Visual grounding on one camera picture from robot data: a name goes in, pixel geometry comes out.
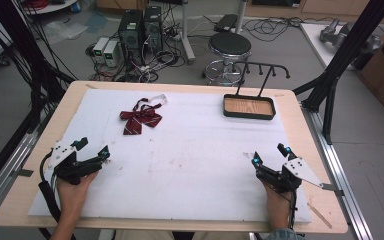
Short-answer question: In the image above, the black computer tower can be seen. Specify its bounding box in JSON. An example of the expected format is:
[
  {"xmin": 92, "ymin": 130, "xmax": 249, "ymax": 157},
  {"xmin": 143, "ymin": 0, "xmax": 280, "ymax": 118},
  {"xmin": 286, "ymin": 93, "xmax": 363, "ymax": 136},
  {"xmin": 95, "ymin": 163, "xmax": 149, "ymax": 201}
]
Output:
[
  {"xmin": 117, "ymin": 9, "xmax": 145, "ymax": 67},
  {"xmin": 142, "ymin": 5, "xmax": 164, "ymax": 55}
]

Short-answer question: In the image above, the grey robot part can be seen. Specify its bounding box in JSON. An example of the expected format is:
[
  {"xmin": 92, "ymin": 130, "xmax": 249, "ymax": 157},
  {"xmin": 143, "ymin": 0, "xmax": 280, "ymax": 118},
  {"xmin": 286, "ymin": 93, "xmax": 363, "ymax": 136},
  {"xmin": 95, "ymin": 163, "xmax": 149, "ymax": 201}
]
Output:
[{"xmin": 319, "ymin": 17, "xmax": 383, "ymax": 52}]

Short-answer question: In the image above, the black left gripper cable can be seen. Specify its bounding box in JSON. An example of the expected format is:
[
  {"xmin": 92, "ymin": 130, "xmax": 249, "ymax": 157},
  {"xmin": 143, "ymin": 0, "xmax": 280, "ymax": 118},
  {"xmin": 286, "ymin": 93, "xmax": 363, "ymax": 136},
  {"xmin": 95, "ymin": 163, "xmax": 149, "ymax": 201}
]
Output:
[{"xmin": 37, "ymin": 150, "xmax": 64, "ymax": 240}]

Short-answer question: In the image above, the black hook rack with tray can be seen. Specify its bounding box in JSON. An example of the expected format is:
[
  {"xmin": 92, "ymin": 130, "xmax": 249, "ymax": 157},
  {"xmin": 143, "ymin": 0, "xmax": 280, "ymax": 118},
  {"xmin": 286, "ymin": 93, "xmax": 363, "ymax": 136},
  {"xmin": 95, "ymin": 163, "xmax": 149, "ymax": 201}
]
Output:
[{"xmin": 222, "ymin": 61, "xmax": 291, "ymax": 121}]

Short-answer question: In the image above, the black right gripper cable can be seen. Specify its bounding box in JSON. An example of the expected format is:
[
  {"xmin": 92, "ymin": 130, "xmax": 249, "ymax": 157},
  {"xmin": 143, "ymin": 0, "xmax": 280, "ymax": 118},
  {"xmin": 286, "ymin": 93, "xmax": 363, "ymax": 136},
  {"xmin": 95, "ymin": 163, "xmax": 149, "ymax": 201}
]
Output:
[{"xmin": 287, "ymin": 189, "xmax": 298, "ymax": 232}]

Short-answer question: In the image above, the black round stool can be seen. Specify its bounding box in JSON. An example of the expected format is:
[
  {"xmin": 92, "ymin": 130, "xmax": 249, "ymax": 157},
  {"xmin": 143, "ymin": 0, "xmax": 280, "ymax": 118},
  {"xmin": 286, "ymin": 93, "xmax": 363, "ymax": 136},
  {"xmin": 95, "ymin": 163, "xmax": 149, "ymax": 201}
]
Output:
[{"xmin": 202, "ymin": 31, "xmax": 253, "ymax": 87}]

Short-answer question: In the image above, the thin wooden stick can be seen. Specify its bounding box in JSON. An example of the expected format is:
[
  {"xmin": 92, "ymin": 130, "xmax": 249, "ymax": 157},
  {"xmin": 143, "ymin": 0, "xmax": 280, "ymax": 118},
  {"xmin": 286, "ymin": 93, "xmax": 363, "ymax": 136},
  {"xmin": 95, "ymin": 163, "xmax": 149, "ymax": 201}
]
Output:
[{"xmin": 307, "ymin": 202, "xmax": 333, "ymax": 230}]

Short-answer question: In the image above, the white side table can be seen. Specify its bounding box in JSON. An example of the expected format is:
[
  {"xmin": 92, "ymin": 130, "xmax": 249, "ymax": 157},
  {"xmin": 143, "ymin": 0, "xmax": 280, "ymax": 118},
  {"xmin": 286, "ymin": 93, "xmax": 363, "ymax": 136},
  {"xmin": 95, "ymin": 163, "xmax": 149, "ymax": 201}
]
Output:
[{"xmin": 299, "ymin": 22, "xmax": 384, "ymax": 72}]

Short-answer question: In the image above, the black metal frame post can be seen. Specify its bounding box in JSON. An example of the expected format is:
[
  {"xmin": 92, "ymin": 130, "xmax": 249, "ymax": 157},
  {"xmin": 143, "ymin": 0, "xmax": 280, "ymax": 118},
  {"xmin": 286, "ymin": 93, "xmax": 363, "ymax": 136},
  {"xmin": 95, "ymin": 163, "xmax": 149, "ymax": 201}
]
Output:
[
  {"xmin": 292, "ymin": 0, "xmax": 384, "ymax": 146},
  {"xmin": 0, "ymin": 0, "xmax": 68, "ymax": 134}
]

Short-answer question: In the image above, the person's right hand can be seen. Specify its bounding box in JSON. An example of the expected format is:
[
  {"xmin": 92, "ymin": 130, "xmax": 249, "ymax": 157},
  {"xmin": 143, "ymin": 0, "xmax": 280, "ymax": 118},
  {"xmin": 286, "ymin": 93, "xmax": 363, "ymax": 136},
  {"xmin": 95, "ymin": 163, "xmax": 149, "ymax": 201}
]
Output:
[{"xmin": 262, "ymin": 181, "xmax": 293, "ymax": 230}]

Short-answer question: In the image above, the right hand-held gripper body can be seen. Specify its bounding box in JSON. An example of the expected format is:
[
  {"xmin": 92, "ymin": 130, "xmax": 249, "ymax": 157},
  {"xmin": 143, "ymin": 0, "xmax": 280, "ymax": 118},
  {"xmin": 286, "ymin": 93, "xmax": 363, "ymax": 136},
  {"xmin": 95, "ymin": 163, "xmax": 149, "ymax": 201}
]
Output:
[{"xmin": 255, "ymin": 156, "xmax": 324, "ymax": 194}]

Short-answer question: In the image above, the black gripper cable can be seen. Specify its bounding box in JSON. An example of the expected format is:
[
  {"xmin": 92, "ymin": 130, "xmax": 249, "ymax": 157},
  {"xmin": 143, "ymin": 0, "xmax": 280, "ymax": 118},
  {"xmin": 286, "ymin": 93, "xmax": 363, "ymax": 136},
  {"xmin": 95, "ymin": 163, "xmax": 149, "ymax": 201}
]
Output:
[
  {"xmin": 287, "ymin": 189, "xmax": 298, "ymax": 232},
  {"xmin": 37, "ymin": 150, "xmax": 64, "ymax": 240}
]

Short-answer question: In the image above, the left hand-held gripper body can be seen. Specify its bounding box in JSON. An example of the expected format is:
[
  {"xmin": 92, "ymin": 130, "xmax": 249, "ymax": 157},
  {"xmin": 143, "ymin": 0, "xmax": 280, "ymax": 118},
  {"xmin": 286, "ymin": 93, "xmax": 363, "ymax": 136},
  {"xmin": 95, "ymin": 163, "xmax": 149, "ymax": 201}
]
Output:
[{"xmin": 48, "ymin": 139, "xmax": 104, "ymax": 186}]

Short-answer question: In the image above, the person's left hand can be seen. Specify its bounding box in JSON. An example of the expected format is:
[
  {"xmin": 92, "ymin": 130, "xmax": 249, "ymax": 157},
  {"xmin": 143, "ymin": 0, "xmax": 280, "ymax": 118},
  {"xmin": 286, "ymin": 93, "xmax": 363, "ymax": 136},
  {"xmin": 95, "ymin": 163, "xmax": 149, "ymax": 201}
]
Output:
[{"xmin": 56, "ymin": 171, "xmax": 100, "ymax": 215}]

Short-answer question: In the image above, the grey desk leg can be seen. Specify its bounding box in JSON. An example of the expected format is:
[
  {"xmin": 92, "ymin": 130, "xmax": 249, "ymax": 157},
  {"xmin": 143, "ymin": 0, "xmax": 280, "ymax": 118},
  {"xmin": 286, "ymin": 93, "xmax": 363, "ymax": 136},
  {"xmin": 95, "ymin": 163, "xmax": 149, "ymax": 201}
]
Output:
[{"xmin": 179, "ymin": 0, "xmax": 197, "ymax": 65}]

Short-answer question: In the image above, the grey tape piece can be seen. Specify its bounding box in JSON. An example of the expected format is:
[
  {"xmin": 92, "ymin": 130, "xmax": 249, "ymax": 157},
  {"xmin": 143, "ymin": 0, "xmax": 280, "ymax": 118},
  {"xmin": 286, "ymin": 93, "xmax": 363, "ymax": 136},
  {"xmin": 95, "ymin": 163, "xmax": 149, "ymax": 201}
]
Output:
[
  {"xmin": 320, "ymin": 182, "xmax": 346, "ymax": 197},
  {"xmin": 16, "ymin": 168, "xmax": 35, "ymax": 178}
]

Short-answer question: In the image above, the black flat case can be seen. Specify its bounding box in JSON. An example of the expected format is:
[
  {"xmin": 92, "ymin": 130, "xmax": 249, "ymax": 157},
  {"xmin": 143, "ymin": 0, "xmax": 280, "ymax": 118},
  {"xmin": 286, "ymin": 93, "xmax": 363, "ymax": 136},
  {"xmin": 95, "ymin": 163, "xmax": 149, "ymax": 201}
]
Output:
[{"xmin": 213, "ymin": 13, "xmax": 239, "ymax": 33}]

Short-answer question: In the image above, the white power supply unit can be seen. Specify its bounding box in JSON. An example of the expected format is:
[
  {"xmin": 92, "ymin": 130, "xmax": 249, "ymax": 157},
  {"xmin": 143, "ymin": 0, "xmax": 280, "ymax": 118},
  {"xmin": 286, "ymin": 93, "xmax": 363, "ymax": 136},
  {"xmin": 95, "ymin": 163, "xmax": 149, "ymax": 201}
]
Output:
[
  {"xmin": 102, "ymin": 40, "xmax": 120, "ymax": 68},
  {"xmin": 92, "ymin": 36, "xmax": 110, "ymax": 65}
]

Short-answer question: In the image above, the white foam mat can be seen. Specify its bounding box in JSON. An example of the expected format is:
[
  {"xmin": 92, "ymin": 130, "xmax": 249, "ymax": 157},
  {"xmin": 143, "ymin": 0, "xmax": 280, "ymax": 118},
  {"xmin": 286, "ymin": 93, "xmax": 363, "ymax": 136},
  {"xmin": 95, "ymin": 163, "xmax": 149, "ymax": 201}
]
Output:
[{"xmin": 27, "ymin": 87, "xmax": 313, "ymax": 225}]

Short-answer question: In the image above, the red striped bow tie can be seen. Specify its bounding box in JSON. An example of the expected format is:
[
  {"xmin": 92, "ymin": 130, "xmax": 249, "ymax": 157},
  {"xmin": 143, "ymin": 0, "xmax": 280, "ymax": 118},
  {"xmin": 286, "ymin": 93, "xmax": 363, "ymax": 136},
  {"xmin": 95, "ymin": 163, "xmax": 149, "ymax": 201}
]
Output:
[{"xmin": 119, "ymin": 94, "xmax": 169, "ymax": 136}]

